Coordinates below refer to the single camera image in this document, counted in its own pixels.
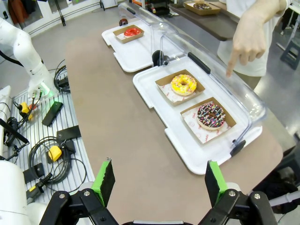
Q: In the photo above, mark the black stand pole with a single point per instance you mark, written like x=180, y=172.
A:
x=14, y=132

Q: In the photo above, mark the cardboard box of yellow donut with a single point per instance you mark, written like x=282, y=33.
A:
x=162, y=83

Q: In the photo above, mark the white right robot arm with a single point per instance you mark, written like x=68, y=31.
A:
x=11, y=187

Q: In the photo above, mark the person's left hand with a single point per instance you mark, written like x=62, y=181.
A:
x=250, y=39

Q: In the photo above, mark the yellow sprinkled donut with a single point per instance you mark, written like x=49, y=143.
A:
x=178, y=84

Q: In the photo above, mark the black step stool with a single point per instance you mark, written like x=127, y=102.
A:
x=291, y=55

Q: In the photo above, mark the black lid hinge clip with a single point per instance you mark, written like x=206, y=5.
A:
x=237, y=148

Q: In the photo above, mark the small clear display lid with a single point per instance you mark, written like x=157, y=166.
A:
x=150, y=20

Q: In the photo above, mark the black shelf cart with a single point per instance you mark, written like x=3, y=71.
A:
x=160, y=7

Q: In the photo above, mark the cardboard box of dark donut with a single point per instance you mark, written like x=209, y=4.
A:
x=204, y=12

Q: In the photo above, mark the large white display tray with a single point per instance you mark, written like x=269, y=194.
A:
x=150, y=92

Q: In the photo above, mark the brown serving tray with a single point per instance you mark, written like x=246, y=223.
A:
x=211, y=25

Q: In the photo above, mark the black flat mounting plate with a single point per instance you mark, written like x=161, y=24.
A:
x=69, y=133
x=32, y=173

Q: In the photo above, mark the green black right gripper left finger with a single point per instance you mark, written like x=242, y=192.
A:
x=104, y=178

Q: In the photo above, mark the dark chocolate donut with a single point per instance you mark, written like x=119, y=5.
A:
x=199, y=7

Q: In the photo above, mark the reddish brown hinge knob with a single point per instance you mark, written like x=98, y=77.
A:
x=123, y=22

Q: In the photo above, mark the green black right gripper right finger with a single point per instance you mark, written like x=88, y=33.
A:
x=214, y=180

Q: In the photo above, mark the chocolate donut with coloured sprinkles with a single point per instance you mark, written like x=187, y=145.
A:
x=204, y=119

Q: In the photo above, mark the small black box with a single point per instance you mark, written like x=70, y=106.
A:
x=69, y=146

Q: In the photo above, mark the cardboard box of sprinkled chocolate donut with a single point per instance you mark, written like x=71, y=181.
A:
x=227, y=117

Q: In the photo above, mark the long black box green light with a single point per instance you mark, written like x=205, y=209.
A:
x=52, y=113

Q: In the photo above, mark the small white display tray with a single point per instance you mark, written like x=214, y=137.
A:
x=136, y=56

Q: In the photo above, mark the plain yellow emergency stop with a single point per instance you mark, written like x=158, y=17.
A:
x=55, y=153

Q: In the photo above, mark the person's left forearm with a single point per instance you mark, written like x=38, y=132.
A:
x=267, y=9

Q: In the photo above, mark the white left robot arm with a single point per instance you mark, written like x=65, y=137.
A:
x=21, y=47

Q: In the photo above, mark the cardboard box of red donut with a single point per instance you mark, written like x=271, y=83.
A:
x=127, y=39

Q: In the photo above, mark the red glazed donut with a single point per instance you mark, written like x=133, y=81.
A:
x=127, y=32

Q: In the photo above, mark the black floor frame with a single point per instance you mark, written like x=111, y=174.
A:
x=63, y=14

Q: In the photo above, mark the large clear display lid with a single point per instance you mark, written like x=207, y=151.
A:
x=243, y=103

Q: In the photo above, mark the black round hinge knob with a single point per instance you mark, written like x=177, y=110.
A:
x=155, y=57

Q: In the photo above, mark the yellow emergency stop red button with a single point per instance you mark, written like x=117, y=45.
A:
x=24, y=109

